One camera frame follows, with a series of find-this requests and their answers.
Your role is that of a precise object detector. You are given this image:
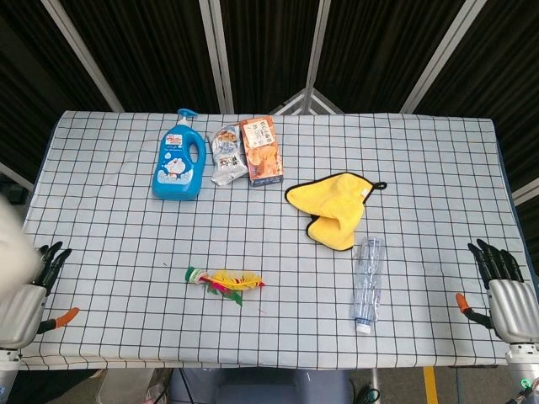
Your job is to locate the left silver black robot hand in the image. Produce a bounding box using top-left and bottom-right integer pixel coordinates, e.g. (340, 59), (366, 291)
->
(0, 241), (81, 350)

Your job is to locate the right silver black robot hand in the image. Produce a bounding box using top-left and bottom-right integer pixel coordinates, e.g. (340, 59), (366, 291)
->
(456, 238), (539, 344)

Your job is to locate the colourful feather shuttlecock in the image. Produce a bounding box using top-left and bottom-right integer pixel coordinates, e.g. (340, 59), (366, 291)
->
(184, 265), (267, 307)

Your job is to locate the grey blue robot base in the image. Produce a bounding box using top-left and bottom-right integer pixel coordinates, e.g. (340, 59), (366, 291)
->
(168, 368), (353, 404)

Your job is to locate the blurry beige object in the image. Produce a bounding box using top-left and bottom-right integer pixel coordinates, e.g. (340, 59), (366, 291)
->
(0, 195), (41, 295)

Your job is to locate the yellow floor tape strip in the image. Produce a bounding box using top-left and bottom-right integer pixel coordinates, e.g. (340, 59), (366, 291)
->
(423, 365), (439, 404)

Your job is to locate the dark equipment box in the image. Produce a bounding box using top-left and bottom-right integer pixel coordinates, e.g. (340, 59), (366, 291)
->
(0, 162), (35, 205)

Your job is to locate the clear plastic water bottle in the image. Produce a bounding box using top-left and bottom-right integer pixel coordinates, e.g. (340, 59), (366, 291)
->
(350, 236), (387, 336)

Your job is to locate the blue detergent pump bottle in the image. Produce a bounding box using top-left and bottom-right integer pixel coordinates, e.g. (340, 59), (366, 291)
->
(151, 108), (207, 202)

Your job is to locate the yellow microfibre cloth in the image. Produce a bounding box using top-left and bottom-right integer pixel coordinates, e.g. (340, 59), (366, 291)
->
(284, 172), (388, 253)

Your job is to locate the black partition screen panel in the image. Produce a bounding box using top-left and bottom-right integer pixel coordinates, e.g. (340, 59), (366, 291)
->
(41, 0), (227, 114)
(311, 0), (477, 114)
(210, 0), (325, 114)
(403, 0), (539, 194)
(0, 0), (123, 178)

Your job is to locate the white checked tablecloth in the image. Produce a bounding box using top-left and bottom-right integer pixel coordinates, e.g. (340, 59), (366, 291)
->
(19, 109), (534, 371)

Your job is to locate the silver snack bag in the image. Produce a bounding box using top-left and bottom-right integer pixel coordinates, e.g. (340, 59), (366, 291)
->
(210, 121), (249, 186)

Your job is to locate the orange snack box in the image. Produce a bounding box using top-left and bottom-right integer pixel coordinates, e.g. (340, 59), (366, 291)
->
(238, 116), (285, 188)

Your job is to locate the white triangular screen foot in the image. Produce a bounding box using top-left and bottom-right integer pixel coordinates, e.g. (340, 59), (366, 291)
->
(272, 87), (344, 115)

